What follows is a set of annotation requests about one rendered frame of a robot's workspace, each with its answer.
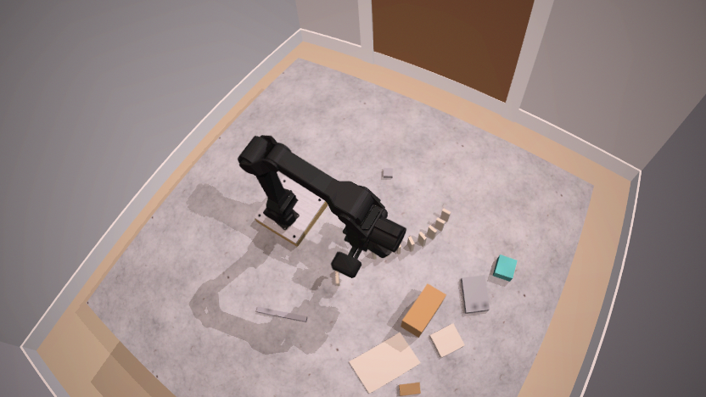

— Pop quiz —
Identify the teal cube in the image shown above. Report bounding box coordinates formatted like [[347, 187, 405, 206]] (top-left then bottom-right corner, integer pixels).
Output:
[[493, 254, 517, 282]]

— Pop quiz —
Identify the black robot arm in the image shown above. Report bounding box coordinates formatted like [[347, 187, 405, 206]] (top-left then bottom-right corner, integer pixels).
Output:
[[238, 135, 406, 258]]

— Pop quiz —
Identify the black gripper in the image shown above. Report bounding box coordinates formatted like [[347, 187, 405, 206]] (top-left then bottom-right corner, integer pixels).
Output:
[[330, 227, 368, 278]]

